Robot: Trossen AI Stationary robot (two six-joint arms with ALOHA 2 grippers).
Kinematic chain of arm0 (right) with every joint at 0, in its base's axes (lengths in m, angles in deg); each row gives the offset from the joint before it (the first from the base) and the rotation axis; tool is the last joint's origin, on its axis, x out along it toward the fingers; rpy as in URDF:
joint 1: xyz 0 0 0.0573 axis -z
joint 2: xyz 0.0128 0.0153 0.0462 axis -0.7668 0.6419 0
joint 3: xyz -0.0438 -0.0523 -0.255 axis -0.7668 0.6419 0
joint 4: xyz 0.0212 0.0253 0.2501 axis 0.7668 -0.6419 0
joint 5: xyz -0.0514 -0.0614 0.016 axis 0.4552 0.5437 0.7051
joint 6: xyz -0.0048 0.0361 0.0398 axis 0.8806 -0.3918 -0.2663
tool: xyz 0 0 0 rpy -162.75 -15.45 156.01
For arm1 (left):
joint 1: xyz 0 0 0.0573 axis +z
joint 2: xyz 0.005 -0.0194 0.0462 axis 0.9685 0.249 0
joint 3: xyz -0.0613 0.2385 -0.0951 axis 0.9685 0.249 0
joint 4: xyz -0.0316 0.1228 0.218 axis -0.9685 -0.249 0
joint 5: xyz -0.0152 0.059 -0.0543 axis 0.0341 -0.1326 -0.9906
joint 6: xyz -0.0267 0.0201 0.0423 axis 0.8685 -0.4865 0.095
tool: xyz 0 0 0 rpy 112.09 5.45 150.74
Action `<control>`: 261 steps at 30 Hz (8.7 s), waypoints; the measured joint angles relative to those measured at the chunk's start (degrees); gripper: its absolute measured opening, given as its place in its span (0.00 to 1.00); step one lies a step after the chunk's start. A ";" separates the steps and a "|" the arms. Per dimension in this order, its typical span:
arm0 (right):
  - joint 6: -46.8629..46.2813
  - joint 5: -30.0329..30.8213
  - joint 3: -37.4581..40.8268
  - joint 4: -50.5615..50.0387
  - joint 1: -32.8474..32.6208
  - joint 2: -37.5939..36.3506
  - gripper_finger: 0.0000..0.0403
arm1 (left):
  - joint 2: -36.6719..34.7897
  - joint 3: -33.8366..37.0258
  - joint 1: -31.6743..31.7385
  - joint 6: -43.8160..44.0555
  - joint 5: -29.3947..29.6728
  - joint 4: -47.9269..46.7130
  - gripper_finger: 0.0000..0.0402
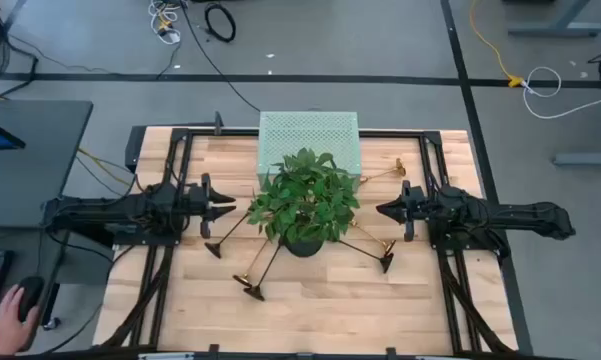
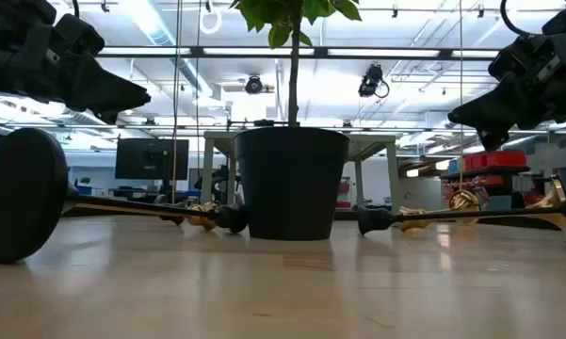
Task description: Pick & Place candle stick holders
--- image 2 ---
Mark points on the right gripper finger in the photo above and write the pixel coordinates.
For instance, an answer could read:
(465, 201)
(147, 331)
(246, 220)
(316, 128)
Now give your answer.
(493, 141)
(494, 110)

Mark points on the gold candle stick holder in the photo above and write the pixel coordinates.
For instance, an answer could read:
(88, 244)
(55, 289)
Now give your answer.
(464, 201)
(412, 225)
(207, 223)

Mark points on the red storage bin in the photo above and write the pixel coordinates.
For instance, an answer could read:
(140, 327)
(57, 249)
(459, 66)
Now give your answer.
(506, 159)
(474, 162)

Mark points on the black shelf cart with bins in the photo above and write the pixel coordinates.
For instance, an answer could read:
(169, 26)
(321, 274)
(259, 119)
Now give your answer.
(485, 170)

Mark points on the blue box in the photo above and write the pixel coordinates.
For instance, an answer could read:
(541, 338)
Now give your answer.
(453, 166)

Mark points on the black monitor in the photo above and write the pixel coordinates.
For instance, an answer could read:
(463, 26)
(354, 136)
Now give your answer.
(150, 159)

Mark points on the black round spotlight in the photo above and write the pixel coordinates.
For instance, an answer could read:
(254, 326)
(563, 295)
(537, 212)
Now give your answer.
(253, 85)

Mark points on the green leafy potted tree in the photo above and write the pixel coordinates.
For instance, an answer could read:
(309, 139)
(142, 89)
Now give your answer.
(293, 85)

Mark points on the black plant pot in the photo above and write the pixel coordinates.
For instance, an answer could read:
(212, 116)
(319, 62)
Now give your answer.
(292, 183)

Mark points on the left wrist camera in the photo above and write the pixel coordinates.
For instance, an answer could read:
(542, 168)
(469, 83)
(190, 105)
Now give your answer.
(82, 35)

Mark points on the black overhead frame bar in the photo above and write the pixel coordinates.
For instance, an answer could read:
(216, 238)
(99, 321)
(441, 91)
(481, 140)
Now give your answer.
(183, 127)
(320, 53)

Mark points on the black overhead camera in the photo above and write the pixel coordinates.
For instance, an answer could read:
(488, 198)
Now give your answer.
(371, 80)

